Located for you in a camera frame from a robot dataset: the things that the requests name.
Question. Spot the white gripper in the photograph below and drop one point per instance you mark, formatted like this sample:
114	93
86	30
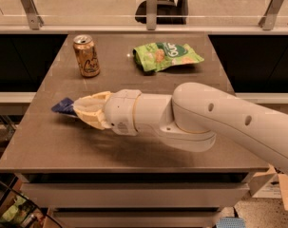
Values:
121	110

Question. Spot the blue rxbar wrapper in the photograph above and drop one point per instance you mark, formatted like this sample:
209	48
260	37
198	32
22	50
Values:
65	107

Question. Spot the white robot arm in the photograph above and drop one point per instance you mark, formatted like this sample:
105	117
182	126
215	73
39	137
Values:
190	118

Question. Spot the gold soda can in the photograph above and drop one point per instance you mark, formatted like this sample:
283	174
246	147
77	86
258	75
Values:
86	55

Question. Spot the green snack bag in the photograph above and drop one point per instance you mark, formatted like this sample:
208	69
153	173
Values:
160	56

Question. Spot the upper grey drawer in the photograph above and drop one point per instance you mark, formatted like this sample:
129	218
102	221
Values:
135	195

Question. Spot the grey drawer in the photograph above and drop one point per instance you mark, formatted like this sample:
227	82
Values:
135	195
150	219

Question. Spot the lower grey drawer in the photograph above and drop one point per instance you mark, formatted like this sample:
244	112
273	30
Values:
150	219

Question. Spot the black office chair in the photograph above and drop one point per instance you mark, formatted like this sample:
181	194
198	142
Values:
172	12

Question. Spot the green bag on floor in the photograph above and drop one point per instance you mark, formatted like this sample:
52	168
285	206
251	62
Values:
18	212

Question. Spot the blue perforated mat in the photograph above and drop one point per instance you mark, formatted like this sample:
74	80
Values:
230	223

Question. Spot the cardboard box with items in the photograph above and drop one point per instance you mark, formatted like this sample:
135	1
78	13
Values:
271	184

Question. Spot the left metal railing post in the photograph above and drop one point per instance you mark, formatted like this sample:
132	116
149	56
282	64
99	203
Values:
35	21

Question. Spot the metal railing post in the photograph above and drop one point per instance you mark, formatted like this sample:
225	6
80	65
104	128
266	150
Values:
35	21
268	20
151	14

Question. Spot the middle metal railing post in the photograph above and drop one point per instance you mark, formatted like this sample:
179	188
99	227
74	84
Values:
151	14

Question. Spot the right metal railing post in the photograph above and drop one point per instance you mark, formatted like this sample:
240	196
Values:
268	20

